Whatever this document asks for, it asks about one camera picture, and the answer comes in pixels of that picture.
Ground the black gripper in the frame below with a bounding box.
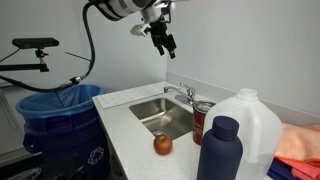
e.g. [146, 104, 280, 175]
[150, 20, 177, 59]

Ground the chrome tap with handle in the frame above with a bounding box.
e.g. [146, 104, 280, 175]
[164, 83, 196, 107]

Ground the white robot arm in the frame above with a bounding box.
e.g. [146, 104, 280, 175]
[83, 0, 182, 59]

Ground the white tiled board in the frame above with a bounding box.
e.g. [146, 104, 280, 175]
[96, 82, 170, 109]

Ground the stainless steel sink basin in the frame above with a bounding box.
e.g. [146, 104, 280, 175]
[129, 98, 193, 139]

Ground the dark red tumbler cup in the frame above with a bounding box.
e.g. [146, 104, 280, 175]
[193, 101, 215, 145]

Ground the red apple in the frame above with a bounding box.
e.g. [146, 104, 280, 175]
[153, 134, 173, 155]

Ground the dark blue water bottle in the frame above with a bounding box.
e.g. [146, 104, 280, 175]
[196, 116, 243, 180]

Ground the clear plastic gallon jug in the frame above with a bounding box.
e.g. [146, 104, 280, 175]
[203, 88, 282, 180]

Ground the blue recycling bin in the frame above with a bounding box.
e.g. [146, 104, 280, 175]
[16, 84, 110, 180]

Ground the orange folded cloth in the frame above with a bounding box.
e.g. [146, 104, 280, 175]
[275, 123, 320, 180]

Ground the dark blue folded cloth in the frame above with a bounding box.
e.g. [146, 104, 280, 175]
[267, 158, 300, 180]

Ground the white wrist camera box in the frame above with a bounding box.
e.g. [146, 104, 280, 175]
[130, 23, 151, 37]

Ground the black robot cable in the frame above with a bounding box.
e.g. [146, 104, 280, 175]
[0, 2, 101, 94]

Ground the black camera on stand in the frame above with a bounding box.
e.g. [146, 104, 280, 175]
[0, 37, 60, 74]

